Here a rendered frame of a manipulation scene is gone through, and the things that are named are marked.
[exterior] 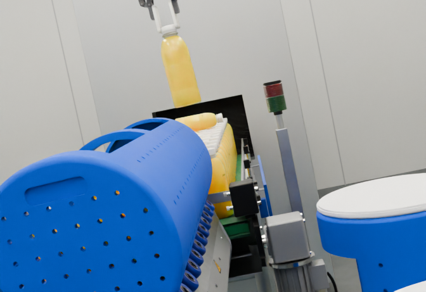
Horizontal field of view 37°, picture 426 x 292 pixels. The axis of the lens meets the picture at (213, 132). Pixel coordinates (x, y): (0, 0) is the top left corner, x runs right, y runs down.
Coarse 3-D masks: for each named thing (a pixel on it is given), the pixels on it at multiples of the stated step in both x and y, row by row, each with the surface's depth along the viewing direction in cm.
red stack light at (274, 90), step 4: (276, 84) 211; (280, 84) 211; (264, 88) 212; (268, 88) 211; (272, 88) 211; (276, 88) 211; (280, 88) 211; (264, 92) 213; (268, 92) 211; (272, 92) 211; (276, 92) 211; (280, 92) 211; (268, 96) 212; (272, 96) 211
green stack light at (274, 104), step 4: (276, 96) 211; (280, 96) 211; (284, 96) 213; (268, 100) 212; (272, 100) 211; (276, 100) 211; (280, 100) 211; (284, 100) 212; (268, 104) 212; (272, 104) 211; (276, 104) 211; (280, 104) 211; (284, 104) 212; (268, 108) 213; (272, 108) 212; (276, 108) 211; (280, 108) 211; (284, 108) 212; (268, 112) 214
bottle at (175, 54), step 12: (168, 36) 161; (168, 48) 160; (180, 48) 160; (168, 60) 160; (180, 60) 160; (168, 72) 161; (180, 72) 160; (192, 72) 161; (180, 84) 160; (192, 84) 160; (180, 96) 160; (192, 96) 160
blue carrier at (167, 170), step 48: (96, 144) 125; (144, 144) 109; (192, 144) 147; (0, 192) 85; (48, 192) 85; (96, 192) 84; (144, 192) 84; (192, 192) 112; (0, 240) 85; (48, 240) 85; (96, 240) 85; (144, 240) 84; (192, 240) 103; (0, 288) 86; (48, 288) 86; (96, 288) 85; (144, 288) 85
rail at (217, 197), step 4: (220, 192) 186; (224, 192) 186; (208, 196) 186; (212, 196) 186; (216, 196) 186; (220, 196) 186; (228, 196) 186; (212, 200) 186; (216, 200) 186; (220, 200) 186; (224, 200) 186; (228, 200) 186
